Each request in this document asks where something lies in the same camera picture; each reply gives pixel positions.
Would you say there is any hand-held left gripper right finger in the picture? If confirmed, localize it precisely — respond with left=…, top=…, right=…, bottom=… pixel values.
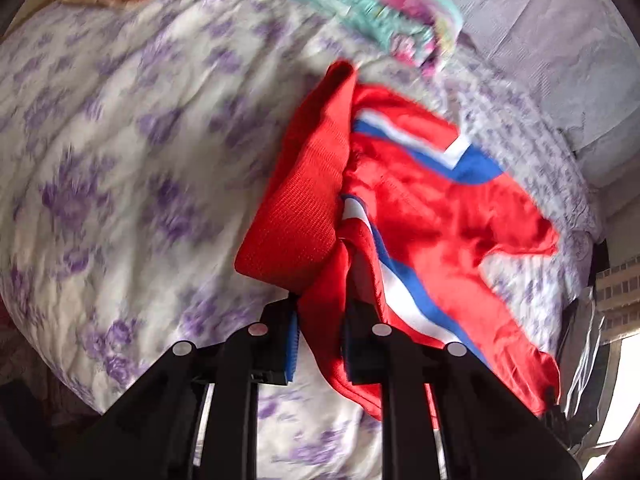
left=341, top=299, right=583, bottom=480

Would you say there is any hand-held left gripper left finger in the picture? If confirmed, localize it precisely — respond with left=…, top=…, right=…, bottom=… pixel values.
left=54, top=296, right=301, bottom=480

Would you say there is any red jersey with blue-white stripes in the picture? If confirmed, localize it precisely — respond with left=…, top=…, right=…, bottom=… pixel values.
left=234, top=60, right=562, bottom=422

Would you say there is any purple floral white blanket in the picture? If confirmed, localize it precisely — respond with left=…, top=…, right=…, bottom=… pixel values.
left=0, top=0, right=603, bottom=480

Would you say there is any teal pink floral cloth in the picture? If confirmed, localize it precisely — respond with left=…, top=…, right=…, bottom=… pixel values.
left=235, top=0, right=463, bottom=78

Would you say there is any lilac pillow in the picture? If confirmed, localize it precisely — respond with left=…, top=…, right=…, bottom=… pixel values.
left=400, top=0, right=640, bottom=188

